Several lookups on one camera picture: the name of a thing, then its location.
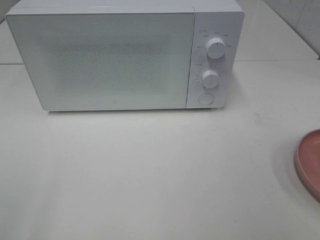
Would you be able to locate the white microwave oven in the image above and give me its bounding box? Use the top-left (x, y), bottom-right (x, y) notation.
top-left (5, 0), bottom-right (245, 109)

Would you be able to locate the white microwave door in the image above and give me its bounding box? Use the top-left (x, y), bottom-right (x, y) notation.
top-left (7, 13), bottom-right (194, 111)

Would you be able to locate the round white door button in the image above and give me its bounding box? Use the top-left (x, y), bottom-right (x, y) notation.
top-left (198, 93), bottom-right (214, 105)

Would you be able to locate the upper white power knob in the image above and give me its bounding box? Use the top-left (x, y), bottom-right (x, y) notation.
top-left (204, 36), bottom-right (226, 59)

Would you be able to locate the lower white timer knob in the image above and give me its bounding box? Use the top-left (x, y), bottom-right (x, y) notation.
top-left (201, 70), bottom-right (220, 89)

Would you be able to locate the pink round plate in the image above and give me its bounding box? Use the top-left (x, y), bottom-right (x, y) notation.
top-left (294, 129), bottom-right (320, 202)

